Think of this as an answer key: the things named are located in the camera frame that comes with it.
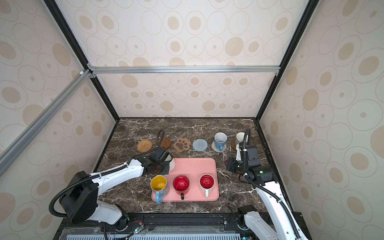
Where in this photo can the black corner frame post right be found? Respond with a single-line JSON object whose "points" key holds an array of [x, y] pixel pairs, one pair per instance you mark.
{"points": [[302, 25]]}

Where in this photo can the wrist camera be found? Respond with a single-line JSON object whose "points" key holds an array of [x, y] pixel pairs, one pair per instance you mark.
{"points": [[160, 155], [252, 157]]}

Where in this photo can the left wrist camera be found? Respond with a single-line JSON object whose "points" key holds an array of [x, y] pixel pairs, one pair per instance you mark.
{"points": [[160, 155]]}

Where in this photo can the cork paw print coaster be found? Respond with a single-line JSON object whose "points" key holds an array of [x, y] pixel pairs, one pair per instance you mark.
{"points": [[182, 145]]}

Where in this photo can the black corner frame post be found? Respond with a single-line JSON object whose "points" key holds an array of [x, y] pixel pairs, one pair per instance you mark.
{"points": [[302, 25], [59, 18]]}

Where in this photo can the white mug red inside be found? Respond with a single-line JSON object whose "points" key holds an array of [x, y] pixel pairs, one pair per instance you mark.
{"points": [[207, 183]]}

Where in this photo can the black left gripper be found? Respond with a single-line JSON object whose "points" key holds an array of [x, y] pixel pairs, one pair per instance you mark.
{"points": [[166, 172]]}

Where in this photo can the pink rectangular tray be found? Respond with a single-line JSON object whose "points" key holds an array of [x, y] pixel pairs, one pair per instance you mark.
{"points": [[193, 168]]}

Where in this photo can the aluminium crossbar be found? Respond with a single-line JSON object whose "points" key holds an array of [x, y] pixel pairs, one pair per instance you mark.
{"points": [[29, 134], [185, 69]]}

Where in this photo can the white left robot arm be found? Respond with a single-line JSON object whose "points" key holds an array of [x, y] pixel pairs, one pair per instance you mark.
{"points": [[79, 201]]}

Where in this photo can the blue floral mug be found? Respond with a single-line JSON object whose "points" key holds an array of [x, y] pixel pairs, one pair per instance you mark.
{"points": [[221, 140]]}

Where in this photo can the multicolour woven round coaster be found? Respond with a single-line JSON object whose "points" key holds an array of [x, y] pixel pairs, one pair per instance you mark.
{"points": [[218, 150]]}

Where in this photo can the yellow inside blue mug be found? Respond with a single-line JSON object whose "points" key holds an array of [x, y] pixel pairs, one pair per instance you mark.
{"points": [[160, 188]]}

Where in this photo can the black corner frame post left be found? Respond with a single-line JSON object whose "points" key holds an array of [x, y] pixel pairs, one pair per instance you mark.
{"points": [[59, 18]]}

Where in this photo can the aluminium crossbar left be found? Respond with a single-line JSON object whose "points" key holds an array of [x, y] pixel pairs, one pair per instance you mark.
{"points": [[29, 134]]}

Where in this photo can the aluminium crossbar back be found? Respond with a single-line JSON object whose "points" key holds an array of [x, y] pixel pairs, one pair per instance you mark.
{"points": [[185, 69]]}

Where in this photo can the dark brown wooden coaster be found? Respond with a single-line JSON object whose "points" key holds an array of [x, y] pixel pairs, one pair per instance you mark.
{"points": [[166, 143]]}

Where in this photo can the grey mug white inside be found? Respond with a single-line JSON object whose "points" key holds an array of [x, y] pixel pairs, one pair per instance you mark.
{"points": [[239, 139]]}

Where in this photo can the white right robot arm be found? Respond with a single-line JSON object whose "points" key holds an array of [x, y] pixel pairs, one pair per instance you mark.
{"points": [[264, 180]]}

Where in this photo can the red mug black handle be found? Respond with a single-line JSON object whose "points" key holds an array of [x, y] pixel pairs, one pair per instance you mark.
{"points": [[181, 185]]}

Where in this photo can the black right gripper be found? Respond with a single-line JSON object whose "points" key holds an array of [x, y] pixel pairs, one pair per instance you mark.
{"points": [[232, 160]]}

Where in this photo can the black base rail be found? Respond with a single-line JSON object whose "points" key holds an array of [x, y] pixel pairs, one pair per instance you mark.
{"points": [[163, 224]]}

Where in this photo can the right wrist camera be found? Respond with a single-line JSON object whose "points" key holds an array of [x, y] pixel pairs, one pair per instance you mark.
{"points": [[252, 157]]}

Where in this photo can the light blue woven coaster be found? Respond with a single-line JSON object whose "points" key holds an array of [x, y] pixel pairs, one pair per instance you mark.
{"points": [[200, 145]]}

